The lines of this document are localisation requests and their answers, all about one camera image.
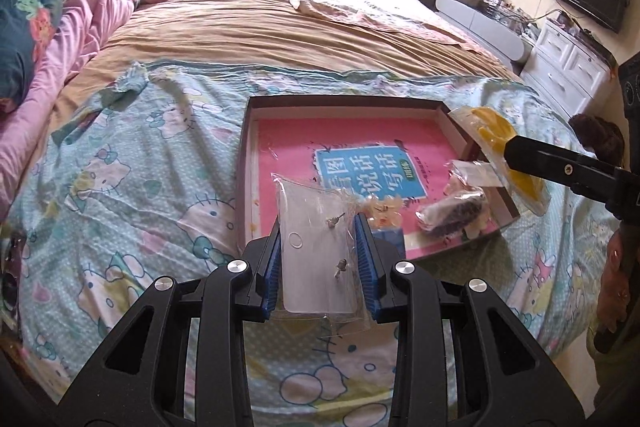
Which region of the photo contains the cardboard box with pink lining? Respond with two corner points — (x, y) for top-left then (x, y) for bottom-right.
(239, 96), (521, 260)

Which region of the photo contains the blue floral pillow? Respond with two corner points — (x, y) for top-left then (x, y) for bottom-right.
(0, 0), (63, 102)

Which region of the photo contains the clear hair claw clip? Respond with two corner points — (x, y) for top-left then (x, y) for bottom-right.
(367, 199), (403, 230)

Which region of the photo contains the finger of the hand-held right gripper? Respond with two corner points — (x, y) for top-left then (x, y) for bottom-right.
(502, 134), (626, 210)

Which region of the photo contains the rounded white cabinet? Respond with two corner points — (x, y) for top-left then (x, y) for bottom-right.
(435, 0), (533, 65)

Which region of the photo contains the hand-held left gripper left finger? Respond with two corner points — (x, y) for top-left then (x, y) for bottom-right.
(55, 213), (282, 427)

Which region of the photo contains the tan bed sheet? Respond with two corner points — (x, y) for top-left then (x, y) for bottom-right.
(52, 0), (523, 142)

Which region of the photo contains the small blue box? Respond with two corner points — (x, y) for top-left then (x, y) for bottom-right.
(372, 227), (405, 260)

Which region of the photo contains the cream cloth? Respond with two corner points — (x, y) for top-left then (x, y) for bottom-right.
(285, 0), (471, 48)

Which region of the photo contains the person's right hand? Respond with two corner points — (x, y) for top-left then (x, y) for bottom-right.
(597, 224), (640, 333)

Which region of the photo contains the dark brown plush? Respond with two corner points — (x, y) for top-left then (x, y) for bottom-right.
(569, 114), (626, 168)

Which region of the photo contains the bag of yellow bracelets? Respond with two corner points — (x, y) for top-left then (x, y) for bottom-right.
(447, 106), (551, 210)

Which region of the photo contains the white dresser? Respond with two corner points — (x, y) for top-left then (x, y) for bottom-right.
(522, 19), (613, 118)

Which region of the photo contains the pink quilt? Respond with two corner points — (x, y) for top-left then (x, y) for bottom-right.
(0, 0), (141, 208)

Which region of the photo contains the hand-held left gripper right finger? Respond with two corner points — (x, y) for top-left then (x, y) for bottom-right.
(354, 213), (586, 427)

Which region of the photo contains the cartoon cat printed blanket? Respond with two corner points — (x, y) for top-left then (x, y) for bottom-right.
(0, 62), (621, 427)

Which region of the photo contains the dark hair tie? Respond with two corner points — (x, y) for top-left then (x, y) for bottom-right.
(415, 189), (488, 238)

